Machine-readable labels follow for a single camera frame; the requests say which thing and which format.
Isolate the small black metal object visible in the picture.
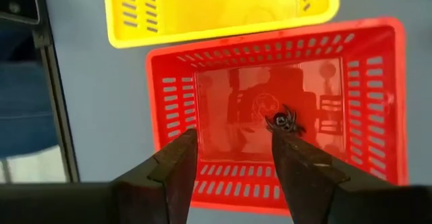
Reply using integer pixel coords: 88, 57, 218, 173
265, 104, 307, 137

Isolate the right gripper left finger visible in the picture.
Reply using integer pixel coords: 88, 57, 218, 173
111, 128, 199, 224

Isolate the black metal bracket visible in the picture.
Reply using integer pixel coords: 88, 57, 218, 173
0, 0, 41, 25

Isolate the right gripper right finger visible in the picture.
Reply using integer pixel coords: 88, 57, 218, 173
271, 130, 402, 224

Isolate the yellow plastic basket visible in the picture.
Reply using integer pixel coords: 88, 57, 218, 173
103, 0, 340, 49

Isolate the black table frame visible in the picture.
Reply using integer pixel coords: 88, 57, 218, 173
32, 0, 81, 184

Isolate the red plastic basket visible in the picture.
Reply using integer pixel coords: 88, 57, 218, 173
145, 17, 409, 217

